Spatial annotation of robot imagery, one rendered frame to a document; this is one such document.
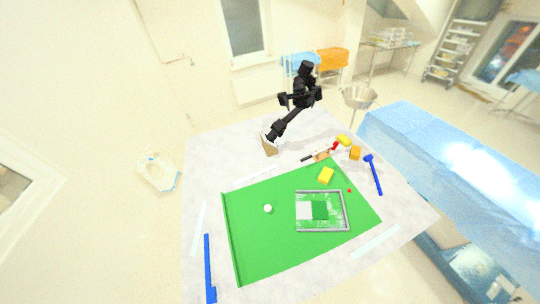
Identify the blue golf putter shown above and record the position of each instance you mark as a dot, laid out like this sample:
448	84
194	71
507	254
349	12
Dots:
369	158

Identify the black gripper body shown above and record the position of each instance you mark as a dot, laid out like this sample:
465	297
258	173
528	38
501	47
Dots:
300	92

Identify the green putting mat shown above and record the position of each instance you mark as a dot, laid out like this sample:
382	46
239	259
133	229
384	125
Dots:
267	243

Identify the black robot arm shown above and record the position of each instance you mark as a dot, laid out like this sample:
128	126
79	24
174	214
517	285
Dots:
304	74

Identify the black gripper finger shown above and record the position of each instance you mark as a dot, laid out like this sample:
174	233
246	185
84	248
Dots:
285	102
314	97

